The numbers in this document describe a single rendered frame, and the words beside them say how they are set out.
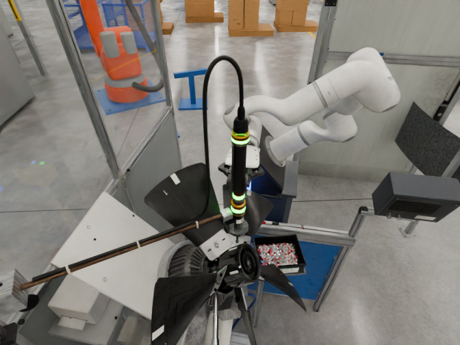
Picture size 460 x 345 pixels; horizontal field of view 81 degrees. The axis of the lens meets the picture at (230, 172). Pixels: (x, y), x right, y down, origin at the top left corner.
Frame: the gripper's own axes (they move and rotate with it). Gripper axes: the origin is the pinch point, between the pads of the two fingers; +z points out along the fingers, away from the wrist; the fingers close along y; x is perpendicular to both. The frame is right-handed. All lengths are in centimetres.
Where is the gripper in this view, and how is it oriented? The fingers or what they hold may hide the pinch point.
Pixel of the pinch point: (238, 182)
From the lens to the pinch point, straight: 75.4
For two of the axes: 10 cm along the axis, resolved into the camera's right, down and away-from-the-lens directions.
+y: -9.9, -1.1, 1.3
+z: -1.7, 6.4, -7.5
